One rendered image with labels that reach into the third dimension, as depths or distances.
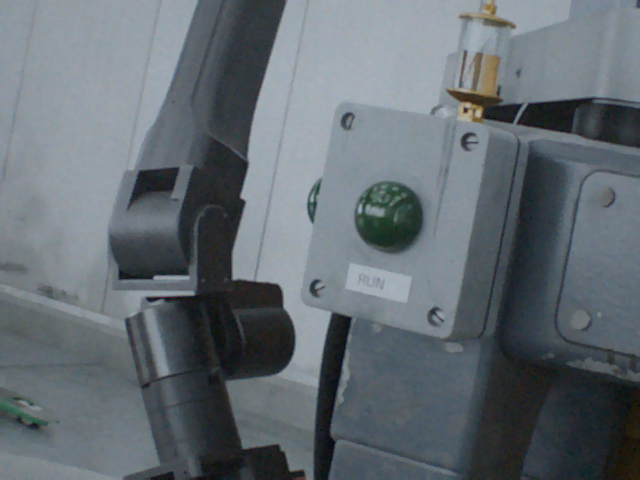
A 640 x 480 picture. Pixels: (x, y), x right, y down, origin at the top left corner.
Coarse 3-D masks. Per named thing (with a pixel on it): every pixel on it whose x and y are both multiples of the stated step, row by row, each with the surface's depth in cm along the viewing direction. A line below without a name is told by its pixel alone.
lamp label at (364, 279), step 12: (348, 276) 56; (360, 276) 55; (372, 276) 55; (384, 276) 55; (396, 276) 54; (408, 276) 54; (348, 288) 56; (360, 288) 55; (372, 288) 55; (384, 288) 55; (396, 288) 54; (408, 288) 54; (396, 300) 54
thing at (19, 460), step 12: (0, 456) 100; (12, 456) 100; (24, 456) 100; (0, 468) 100; (12, 468) 100; (24, 468) 100; (36, 468) 100; (48, 468) 100; (60, 468) 100; (72, 468) 100
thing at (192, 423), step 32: (160, 384) 84; (192, 384) 84; (224, 384) 86; (160, 416) 84; (192, 416) 83; (224, 416) 84; (160, 448) 84; (192, 448) 83; (224, 448) 83; (256, 448) 85
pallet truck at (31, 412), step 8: (0, 392) 556; (8, 392) 560; (0, 400) 547; (8, 400) 545; (16, 400) 563; (24, 400) 554; (32, 400) 556; (8, 408) 544; (16, 408) 541; (24, 408) 541; (32, 408) 544; (40, 408) 548; (16, 416) 547; (24, 416) 539; (32, 416) 537; (40, 416) 539; (48, 416) 542; (56, 416) 546; (40, 424) 537; (48, 424) 538
